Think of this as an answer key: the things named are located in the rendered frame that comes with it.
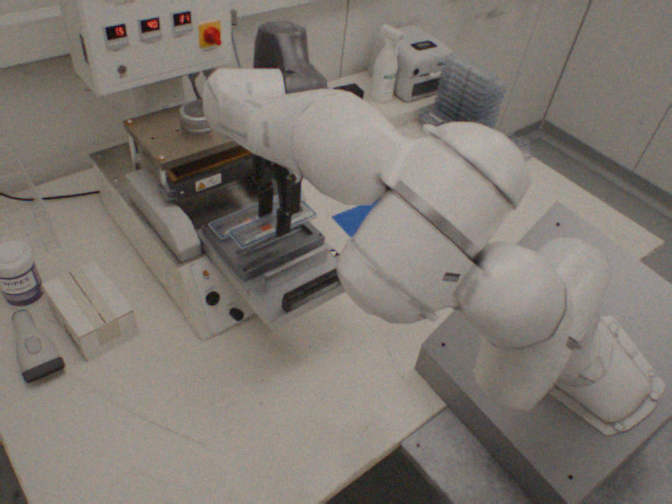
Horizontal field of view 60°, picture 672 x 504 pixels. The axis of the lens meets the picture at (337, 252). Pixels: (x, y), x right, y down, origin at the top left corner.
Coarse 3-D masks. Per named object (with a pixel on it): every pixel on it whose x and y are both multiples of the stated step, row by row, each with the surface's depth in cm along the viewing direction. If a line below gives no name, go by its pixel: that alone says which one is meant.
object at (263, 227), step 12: (264, 216) 119; (276, 216) 119; (300, 216) 120; (312, 216) 120; (240, 228) 116; (252, 228) 116; (264, 228) 116; (276, 228) 117; (240, 240) 113; (252, 240) 114
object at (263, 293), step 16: (208, 240) 123; (304, 256) 117; (320, 256) 119; (336, 256) 123; (224, 272) 119; (272, 272) 113; (288, 272) 116; (304, 272) 119; (320, 272) 119; (240, 288) 116; (256, 288) 115; (272, 288) 115; (288, 288) 116; (336, 288) 117; (256, 304) 112; (272, 304) 112; (304, 304) 113; (320, 304) 117; (272, 320) 110; (288, 320) 113
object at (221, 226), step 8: (248, 208) 126; (256, 208) 126; (232, 216) 124; (240, 216) 124; (248, 216) 124; (256, 216) 124; (216, 224) 121; (224, 224) 122; (232, 224) 122; (240, 224) 122; (216, 232) 120; (224, 232) 120
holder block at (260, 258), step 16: (304, 224) 126; (272, 240) 123; (288, 240) 124; (304, 240) 122; (320, 240) 124; (224, 256) 119; (240, 256) 119; (256, 256) 119; (272, 256) 118; (288, 256) 120; (240, 272) 115; (256, 272) 116
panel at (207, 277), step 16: (208, 256) 126; (192, 272) 125; (208, 272) 127; (208, 288) 128; (224, 288) 130; (208, 304) 129; (224, 304) 131; (240, 304) 134; (208, 320) 130; (224, 320) 132
